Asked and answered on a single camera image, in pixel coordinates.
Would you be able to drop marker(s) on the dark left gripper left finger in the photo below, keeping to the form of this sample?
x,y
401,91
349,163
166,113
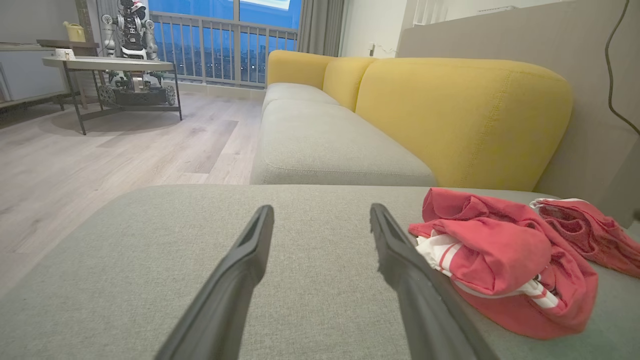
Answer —
x,y
225,295

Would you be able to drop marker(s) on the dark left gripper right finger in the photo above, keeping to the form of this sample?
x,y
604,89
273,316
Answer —
x,y
425,310

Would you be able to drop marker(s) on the red basketball jersey white trim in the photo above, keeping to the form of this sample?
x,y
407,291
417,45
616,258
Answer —
x,y
500,255

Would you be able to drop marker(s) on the red mesh shorts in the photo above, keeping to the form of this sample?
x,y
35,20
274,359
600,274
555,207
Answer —
x,y
590,230

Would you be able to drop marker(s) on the grey fabric sofa ottoman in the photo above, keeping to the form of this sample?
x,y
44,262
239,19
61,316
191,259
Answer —
x,y
150,260

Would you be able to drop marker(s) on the grey sofa seat cushion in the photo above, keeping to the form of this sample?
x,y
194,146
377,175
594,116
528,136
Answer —
x,y
330,145
295,92

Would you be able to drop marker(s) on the large yellow back cushion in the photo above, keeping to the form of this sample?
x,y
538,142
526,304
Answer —
x,y
460,120

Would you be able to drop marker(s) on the yellow sofa end cushion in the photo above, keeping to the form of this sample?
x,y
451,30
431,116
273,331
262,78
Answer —
x,y
295,67

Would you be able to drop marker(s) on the narrow yellow back cushion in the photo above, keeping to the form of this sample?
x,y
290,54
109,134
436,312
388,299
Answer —
x,y
345,80

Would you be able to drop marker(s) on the grey balcony railing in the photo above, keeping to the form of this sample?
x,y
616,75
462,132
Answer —
x,y
225,50

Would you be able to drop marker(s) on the round grey coffee table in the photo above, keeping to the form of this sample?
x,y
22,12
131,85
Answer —
x,y
105,64

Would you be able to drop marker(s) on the idle wheeled humanoid robot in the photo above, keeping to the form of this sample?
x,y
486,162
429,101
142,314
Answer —
x,y
132,40

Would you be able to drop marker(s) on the grey curtain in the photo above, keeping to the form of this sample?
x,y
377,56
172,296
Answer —
x,y
322,25

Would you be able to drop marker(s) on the brown wooden side table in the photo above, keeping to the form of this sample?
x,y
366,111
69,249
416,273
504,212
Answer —
x,y
70,45

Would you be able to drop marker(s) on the white low cabinet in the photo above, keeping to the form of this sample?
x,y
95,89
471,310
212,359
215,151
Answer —
x,y
25,75

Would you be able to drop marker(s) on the yellow watering can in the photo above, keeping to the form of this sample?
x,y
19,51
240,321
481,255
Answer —
x,y
76,32

